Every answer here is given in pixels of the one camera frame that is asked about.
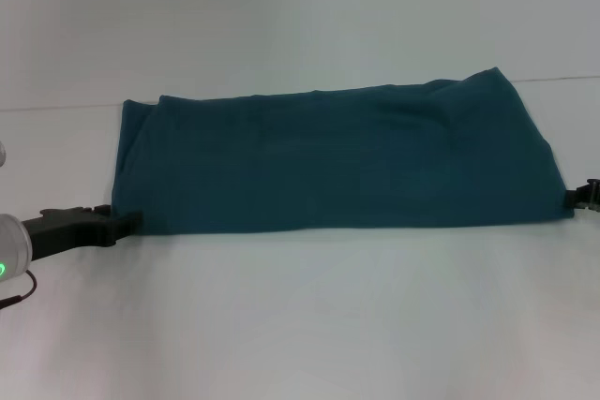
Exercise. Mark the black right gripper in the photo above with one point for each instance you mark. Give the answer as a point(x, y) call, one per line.
point(593, 194)

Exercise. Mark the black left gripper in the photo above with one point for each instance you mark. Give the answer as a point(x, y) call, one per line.
point(70, 229)

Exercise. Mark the teal FREE print T-shirt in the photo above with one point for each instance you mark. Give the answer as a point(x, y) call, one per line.
point(328, 161)

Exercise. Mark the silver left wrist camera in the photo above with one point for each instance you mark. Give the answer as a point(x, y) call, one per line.
point(2, 156)

